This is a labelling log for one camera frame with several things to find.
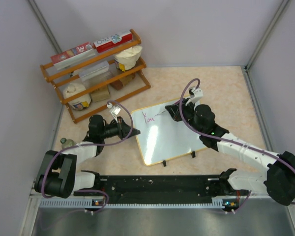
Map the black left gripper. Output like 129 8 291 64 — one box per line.
100 116 140 140

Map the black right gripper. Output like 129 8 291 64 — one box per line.
167 98 205 135

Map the white marker pen magenta cap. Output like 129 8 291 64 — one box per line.
156 110 166 116

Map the yellow framed whiteboard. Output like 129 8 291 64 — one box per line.
131 98 206 166

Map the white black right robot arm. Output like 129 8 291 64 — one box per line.
165 99 295 206

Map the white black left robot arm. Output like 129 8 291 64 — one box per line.
34 115 141 198

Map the tan sponge stack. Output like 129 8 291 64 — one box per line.
90 86 111 102

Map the reddish brown sponge stack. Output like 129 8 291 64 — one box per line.
110 74 135 90

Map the orange wooden shelf rack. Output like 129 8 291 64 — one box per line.
40 29 151 123

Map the upper white paper-lid jar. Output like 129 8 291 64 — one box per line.
114 45 143 72

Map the white paper-lid jar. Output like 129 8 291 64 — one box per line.
114 45 143 72
62 82 92 112

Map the clear plastic box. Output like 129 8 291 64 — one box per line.
78 61 110 82

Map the small glass bottle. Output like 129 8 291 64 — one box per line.
60 138 76 149

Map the lower white paper-lid jar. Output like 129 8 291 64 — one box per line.
62 82 92 112

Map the red white wrap box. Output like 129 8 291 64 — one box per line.
93 30 132 53

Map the red foil wrap box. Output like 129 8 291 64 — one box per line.
51 42 95 70

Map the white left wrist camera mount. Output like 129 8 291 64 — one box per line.
107 103 121 121

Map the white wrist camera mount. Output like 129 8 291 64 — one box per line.
107 103 121 121
185 87 203 106

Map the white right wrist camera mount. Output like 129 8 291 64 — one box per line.
185 87 203 106

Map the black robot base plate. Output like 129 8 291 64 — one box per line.
73 175 250 205

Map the grey slotted cable duct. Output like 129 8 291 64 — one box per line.
40 198 239 209

